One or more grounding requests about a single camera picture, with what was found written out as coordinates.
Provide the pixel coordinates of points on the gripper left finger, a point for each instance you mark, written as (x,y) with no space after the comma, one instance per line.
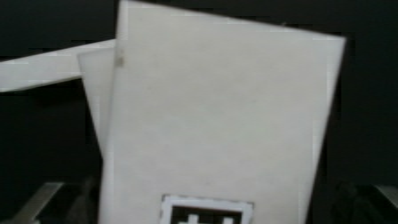
(63,204)

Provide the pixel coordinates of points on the white cabinet top block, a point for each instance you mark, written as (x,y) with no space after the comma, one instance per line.
(221,102)

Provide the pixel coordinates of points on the white obstacle fence bar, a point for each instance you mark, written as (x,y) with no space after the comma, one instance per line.
(45,68)

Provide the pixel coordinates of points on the white cabinet body box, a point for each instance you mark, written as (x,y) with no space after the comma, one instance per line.
(97,67)

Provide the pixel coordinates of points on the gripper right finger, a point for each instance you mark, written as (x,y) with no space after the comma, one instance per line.
(354,204)

